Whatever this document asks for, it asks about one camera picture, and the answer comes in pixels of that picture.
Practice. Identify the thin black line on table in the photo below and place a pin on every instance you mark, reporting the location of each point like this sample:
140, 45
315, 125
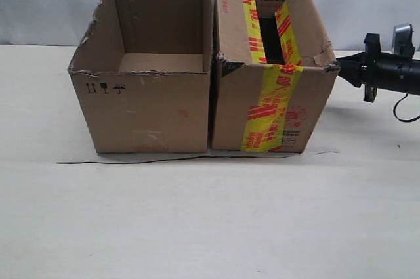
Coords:
144, 158

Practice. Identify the cardboard box with yellow tape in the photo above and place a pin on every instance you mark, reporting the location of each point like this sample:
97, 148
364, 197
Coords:
274, 72

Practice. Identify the grey camera mount on arm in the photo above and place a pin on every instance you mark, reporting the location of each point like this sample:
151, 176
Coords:
402, 40

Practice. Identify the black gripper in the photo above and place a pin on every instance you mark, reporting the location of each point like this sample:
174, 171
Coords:
350, 67

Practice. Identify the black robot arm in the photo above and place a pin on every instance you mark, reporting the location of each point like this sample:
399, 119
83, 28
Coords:
396, 73

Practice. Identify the open plain cardboard box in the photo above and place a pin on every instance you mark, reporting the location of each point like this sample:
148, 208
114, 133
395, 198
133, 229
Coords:
142, 75

